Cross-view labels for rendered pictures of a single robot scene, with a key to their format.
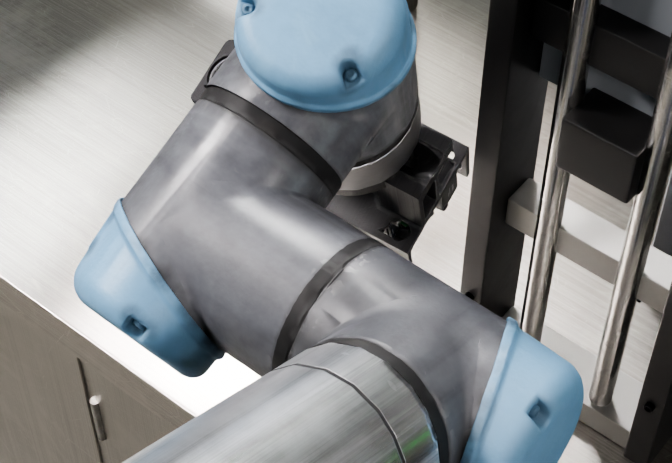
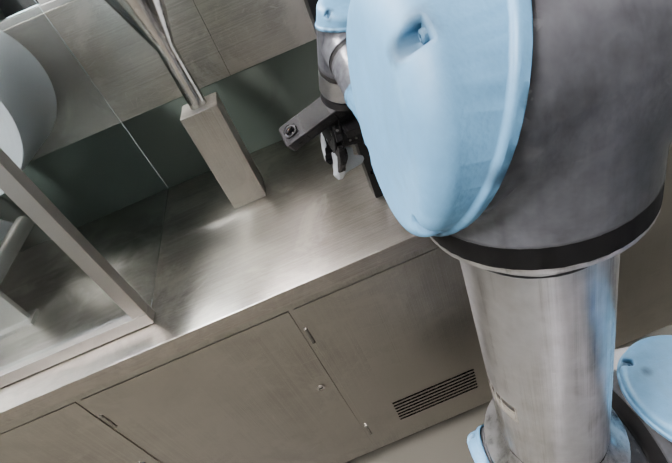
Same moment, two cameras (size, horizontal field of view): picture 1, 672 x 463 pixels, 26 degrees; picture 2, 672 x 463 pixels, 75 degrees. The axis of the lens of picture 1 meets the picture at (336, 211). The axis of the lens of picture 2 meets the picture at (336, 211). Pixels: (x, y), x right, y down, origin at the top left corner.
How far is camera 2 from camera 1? 0.55 m
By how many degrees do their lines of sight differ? 30
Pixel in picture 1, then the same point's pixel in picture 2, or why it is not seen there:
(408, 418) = not seen: hidden behind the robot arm
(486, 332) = not seen: hidden behind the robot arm
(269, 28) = (340, 10)
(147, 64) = (219, 243)
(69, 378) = (292, 332)
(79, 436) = (305, 356)
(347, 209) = (354, 126)
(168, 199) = not seen: hidden behind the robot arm
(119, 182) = (253, 261)
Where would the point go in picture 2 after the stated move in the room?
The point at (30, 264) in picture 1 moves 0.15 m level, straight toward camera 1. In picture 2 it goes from (260, 293) to (327, 297)
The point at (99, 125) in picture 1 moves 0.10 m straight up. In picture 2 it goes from (228, 261) to (206, 229)
